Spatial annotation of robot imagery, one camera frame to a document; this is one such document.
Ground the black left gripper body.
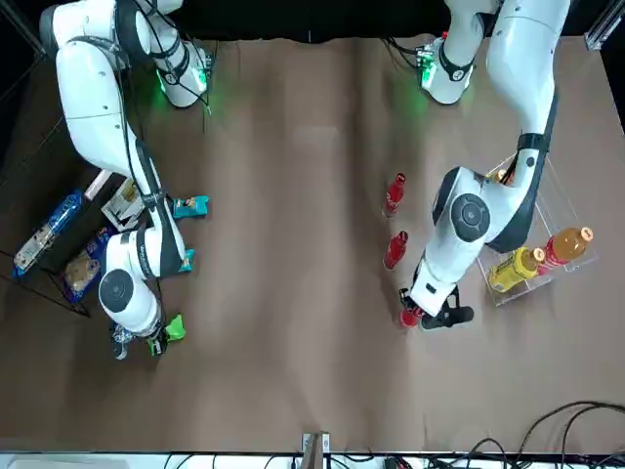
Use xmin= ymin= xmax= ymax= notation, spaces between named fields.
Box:
xmin=420 ymin=286 xmax=476 ymax=332

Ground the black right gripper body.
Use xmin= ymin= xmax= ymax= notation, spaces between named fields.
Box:
xmin=146 ymin=332 xmax=171 ymax=359

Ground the red cola bottle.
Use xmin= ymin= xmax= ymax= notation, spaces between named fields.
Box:
xmin=398 ymin=306 xmax=425 ymax=329
xmin=382 ymin=171 xmax=407 ymax=219
xmin=383 ymin=230 xmax=410 ymax=272

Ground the green chips packet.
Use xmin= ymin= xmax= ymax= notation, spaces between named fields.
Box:
xmin=164 ymin=313 xmax=188 ymax=343

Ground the clear acrylic shelf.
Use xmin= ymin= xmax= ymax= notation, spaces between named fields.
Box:
xmin=476 ymin=152 xmax=601 ymax=308

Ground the blue cookie bag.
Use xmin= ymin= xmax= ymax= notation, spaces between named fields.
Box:
xmin=59 ymin=228 xmax=116 ymax=305

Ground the orange drink bottle red label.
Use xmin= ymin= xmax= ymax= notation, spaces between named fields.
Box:
xmin=535 ymin=225 xmax=596 ymax=276

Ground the white snack packet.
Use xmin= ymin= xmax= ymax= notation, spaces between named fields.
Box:
xmin=101 ymin=178 xmax=147 ymax=235

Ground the long blue biscuit packet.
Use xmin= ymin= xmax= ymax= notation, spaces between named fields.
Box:
xmin=12 ymin=189 xmax=85 ymax=280

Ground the white label strip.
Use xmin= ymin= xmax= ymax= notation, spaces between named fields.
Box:
xmin=83 ymin=169 xmax=114 ymax=200

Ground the short black cable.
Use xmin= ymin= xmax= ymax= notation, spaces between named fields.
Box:
xmin=467 ymin=437 xmax=512 ymax=460

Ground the black wire shelf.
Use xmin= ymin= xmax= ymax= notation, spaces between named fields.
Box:
xmin=0 ymin=48 xmax=172 ymax=319

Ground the long black cable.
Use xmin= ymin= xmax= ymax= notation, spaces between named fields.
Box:
xmin=517 ymin=400 xmax=625 ymax=458

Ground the aluminium camera post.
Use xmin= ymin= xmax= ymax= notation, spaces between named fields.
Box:
xmin=301 ymin=430 xmax=331 ymax=469

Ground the aluminium frame profile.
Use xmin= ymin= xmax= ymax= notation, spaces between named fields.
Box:
xmin=583 ymin=0 xmax=625 ymax=51

